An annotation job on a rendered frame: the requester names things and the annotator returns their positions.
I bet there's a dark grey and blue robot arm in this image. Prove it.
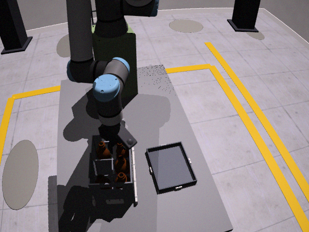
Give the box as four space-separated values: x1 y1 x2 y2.
66 0 159 150

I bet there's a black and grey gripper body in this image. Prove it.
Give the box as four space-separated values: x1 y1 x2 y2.
98 123 120 145

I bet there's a black plastic bottle crate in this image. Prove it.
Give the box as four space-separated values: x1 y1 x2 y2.
88 138 135 203

